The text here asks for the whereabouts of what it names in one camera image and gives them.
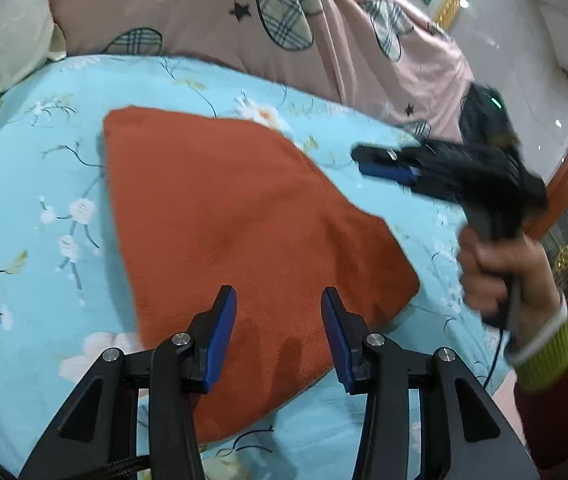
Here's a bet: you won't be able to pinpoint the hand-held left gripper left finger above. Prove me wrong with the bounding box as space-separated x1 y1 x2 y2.
18 285 238 480

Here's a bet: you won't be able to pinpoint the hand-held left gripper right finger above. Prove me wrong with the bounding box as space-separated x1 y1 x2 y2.
320 286 539 480

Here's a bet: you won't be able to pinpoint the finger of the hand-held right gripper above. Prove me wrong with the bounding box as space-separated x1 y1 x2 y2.
351 144 434 165
356 160 423 187

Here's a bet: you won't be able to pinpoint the orange knit sweater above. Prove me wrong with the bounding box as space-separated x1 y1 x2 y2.
101 105 421 445

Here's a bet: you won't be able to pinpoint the person's right hand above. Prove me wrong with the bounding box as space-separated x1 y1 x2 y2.
456 227 564 342

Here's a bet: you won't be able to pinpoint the white wristband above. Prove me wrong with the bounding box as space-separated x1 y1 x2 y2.
508 294 568 367

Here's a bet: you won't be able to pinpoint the pink bed sheet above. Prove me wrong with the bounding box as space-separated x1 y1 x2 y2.
484 370 520 451

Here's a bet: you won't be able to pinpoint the pink quilt with plaid hearts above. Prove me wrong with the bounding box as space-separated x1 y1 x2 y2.
44 0 477 142

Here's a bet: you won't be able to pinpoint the blue floral bedsheet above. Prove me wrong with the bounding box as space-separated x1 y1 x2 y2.
0 55 510 480

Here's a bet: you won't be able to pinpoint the cream pillow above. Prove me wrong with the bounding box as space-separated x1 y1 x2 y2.
0 0 67 126

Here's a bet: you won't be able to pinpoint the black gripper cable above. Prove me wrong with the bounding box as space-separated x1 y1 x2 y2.
481 317 512 393

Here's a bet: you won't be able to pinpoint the black braided cable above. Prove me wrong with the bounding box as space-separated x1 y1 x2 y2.
81 454 152 480

